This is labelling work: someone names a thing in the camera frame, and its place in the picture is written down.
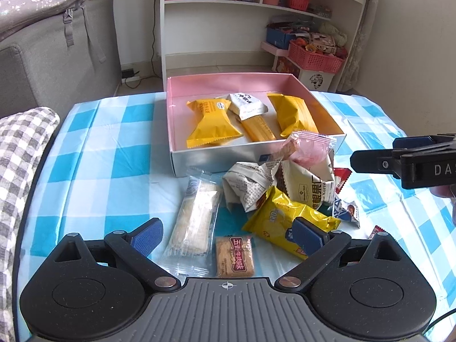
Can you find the orange wafer stick pack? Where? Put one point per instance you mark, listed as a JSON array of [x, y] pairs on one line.
[[257, 129]]

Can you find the grey patterned backpack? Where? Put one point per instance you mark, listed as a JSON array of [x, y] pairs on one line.
[[17, 15]]

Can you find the clear white cracker pack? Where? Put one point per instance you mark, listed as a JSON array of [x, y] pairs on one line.
[[189, 252]]

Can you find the blue plastic bin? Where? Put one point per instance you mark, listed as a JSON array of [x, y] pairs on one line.
[[279, 38]]

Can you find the pink silver snack box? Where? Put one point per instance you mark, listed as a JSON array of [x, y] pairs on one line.
[[220, 157]]

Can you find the yellow blue cookie pack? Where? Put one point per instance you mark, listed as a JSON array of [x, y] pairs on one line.
[[272, 221]]

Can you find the brown biscuit red label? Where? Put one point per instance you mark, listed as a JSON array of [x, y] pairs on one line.
[[234, 257]]

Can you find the yellow pillow snack pack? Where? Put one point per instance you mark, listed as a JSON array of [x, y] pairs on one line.
[[213, 124]]

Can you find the small red shelf basket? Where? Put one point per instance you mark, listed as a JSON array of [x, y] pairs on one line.
[[300, 5]]

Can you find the right hand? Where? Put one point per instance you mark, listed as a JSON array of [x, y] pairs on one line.
[[447, 191]]

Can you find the small red white candy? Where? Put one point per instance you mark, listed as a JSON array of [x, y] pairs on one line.
[[346, 211]]

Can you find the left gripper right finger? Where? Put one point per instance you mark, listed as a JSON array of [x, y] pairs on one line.
[[322, 249]]

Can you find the white black snack packet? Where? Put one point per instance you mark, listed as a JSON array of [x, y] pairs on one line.
[[246, 106]]

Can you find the yellow striped snack pack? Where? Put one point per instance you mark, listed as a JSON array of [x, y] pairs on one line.
[[292, 114]]

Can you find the grey sofa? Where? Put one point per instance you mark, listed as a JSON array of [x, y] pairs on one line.
[[57, 64]]

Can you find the white storage box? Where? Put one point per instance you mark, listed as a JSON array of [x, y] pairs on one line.
[[313, 80]]

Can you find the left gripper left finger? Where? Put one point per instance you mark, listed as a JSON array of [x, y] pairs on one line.
[[131, 251]]

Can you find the white brown nut bag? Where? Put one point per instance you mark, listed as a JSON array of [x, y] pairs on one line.
[[314, 186]]

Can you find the large red candy packet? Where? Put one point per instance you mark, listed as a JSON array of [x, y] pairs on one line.
[[341, 177]]

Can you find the pink candy packet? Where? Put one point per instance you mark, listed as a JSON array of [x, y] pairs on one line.
[[306, 148]]

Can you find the blue white checkered tablecloth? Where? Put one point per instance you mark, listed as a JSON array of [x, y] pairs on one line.
[[109, 168]]

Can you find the white shelf unit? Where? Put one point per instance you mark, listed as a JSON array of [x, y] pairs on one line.
[[199, 35]]

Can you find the white nut packet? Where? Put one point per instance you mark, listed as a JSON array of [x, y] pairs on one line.
[[246, 182]]

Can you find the grey checkered cushion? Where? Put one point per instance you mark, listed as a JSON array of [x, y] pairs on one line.
[[24, 137]]

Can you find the red plastic basket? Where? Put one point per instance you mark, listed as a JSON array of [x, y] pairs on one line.
[[313, 61]]

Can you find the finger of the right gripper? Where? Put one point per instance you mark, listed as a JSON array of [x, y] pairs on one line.
[[379, 161], [422, 141]]

